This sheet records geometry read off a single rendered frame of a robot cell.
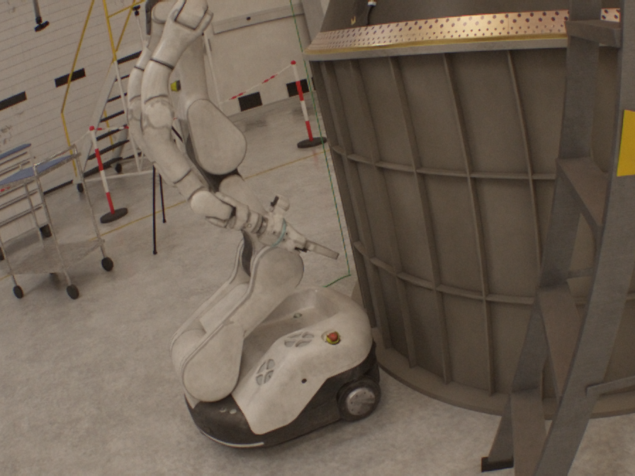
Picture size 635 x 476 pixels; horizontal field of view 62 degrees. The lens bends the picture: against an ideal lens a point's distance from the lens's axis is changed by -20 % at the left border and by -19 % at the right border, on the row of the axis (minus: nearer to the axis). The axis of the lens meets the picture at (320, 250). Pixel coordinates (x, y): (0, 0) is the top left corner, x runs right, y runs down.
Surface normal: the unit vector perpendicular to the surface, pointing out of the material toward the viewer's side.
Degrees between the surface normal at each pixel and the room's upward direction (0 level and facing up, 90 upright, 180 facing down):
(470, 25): 43
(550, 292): 0
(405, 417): 0
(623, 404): 0
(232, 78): 90
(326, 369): 91
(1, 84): 90
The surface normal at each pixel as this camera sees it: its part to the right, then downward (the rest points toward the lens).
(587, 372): -0.19, 0.34
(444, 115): -0.69, 0.40
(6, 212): 0.62, 0.16
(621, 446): -0.21, -0.91
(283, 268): 0.39, 0.26
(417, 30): -0.63, -0.40
